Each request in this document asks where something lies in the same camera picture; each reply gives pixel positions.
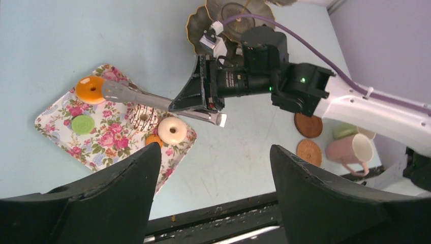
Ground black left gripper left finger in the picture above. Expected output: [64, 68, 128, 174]
[1, 143, 161, 243]

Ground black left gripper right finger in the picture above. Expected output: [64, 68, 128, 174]
[270, 145, 430, 243]

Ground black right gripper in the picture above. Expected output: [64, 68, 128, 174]
[168, 55, 273, 112]

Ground white glazed donut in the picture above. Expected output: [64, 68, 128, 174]
[158, 117, 187, 145]

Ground chocolate drizzled donut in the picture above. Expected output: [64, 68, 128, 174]
[128, 104, 159, 132]

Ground small orange pastry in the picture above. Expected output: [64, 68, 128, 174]
[145, 134, 164, 148]

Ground stainless steel serving tongs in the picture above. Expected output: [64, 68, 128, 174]
[102, 79, 227, 127]

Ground three tier dessert stand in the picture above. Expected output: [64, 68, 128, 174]
[186, 1, 296, 56]

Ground orange tart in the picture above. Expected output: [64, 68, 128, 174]
[75, 76, 105, 105]

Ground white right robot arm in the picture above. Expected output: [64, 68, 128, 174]
[168, 26, 430, 157]

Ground woven rattan coaster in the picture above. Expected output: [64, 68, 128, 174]
[296, 139, 322, 167]
[294, 113, 323, 138]

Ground pink mug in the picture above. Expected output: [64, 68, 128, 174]
[325, 134, 374, 177]

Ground cream paper cup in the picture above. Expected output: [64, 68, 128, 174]
[332, 123, 376, 140]

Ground floral square tray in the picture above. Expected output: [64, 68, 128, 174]
[35, 64, 197, 195]

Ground green macaron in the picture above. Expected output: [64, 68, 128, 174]
[71, 115, 95, 135]

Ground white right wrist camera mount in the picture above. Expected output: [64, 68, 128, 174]
[199, 21, 227, 57]

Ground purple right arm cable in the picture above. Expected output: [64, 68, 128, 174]
[220, 14, 431, 113]

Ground right aluminium frame post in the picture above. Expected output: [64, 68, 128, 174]
[326, 0, 348, 15]

